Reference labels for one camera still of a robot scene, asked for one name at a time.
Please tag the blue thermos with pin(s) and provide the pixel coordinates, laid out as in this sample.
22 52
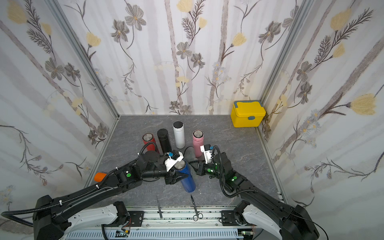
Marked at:
182 167

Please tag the scissors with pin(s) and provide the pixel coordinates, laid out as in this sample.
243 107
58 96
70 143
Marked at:
198 215

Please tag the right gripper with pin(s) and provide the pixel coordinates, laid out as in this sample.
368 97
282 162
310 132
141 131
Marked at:
201 168

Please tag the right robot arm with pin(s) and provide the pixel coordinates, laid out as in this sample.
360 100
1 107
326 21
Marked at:
283 221

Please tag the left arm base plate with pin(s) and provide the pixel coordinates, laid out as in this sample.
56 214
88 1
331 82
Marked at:
134 219

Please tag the black thermos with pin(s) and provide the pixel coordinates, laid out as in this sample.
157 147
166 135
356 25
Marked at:
163 136

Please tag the orange cap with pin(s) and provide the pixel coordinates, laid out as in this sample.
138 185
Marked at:
99 177

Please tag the metal tweezers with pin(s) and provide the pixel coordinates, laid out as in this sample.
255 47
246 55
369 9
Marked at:
159 208

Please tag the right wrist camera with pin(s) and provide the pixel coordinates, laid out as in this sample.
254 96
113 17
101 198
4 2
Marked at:
207 152

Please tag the yellow lidded box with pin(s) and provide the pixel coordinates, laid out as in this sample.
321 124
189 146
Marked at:
247 114

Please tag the aluminium front rail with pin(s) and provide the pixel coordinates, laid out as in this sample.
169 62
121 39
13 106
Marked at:
177 224

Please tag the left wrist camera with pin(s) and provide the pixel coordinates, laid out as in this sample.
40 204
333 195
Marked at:
169 162

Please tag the red thermos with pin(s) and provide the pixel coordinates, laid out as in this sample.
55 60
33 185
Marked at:
147 138

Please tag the white thermos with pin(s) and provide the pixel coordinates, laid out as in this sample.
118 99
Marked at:
179 134

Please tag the pink thermos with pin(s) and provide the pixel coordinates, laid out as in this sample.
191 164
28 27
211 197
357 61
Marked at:
198 141

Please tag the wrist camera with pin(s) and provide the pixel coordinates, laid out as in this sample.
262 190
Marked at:
207 152
169 162

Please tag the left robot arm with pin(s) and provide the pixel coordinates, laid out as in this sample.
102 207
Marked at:
52 217

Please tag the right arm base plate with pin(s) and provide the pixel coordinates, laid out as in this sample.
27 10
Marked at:
229 218

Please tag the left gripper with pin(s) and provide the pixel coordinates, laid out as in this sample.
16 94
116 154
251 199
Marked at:
174 178

